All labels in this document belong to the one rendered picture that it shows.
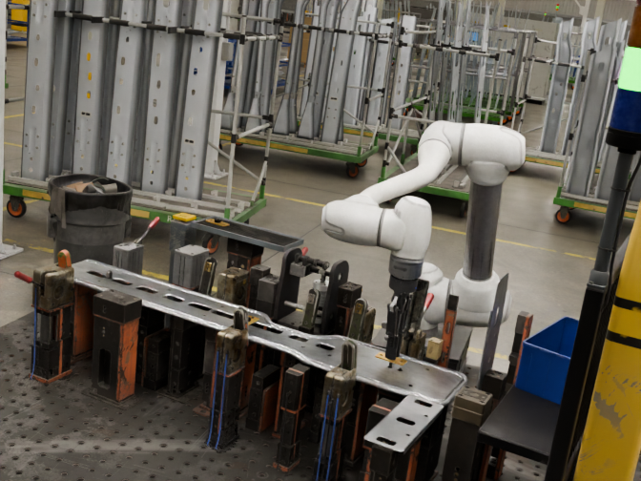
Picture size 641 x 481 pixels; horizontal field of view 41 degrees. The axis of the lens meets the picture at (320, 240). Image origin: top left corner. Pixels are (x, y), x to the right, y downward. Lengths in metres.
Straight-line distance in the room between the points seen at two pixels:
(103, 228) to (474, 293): 2.77
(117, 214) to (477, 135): 2.92
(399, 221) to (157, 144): 4.73
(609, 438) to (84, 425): 1.50
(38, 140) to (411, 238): 5.06
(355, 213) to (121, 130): 4.81
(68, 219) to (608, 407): 3.93
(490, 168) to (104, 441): 1.39
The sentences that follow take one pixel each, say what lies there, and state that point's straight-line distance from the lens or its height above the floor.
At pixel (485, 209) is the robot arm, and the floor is 1.36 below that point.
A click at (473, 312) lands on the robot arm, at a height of 0.98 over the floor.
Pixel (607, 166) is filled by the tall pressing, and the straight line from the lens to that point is 9.15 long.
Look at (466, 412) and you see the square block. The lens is 2.14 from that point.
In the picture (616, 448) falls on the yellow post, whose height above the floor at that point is 1.23.
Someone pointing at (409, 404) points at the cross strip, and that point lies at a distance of 2.18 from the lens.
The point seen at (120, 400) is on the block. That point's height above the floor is 0.72.
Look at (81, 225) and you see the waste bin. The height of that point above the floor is 0.52.
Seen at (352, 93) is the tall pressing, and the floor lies 0.74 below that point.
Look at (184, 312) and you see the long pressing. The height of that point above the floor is 1.00.
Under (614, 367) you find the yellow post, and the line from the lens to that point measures 1.63.
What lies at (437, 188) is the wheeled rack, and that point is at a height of 0.27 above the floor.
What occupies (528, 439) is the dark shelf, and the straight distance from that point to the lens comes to 2.08.
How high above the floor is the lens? 1.95
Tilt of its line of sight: 16 degrees down
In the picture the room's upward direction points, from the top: 7 degrees clockwise
